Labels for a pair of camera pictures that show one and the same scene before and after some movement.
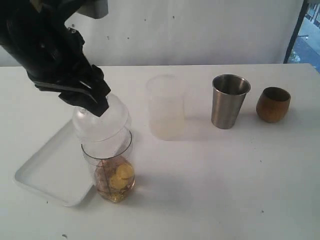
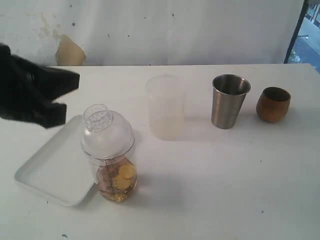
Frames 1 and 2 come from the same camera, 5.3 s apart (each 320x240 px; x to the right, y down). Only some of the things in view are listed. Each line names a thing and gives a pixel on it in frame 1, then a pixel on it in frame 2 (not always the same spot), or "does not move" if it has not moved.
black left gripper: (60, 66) → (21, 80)
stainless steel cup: (229, 93) does not move
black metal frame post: (305, 3) does not move
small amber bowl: (272, 104) does not move
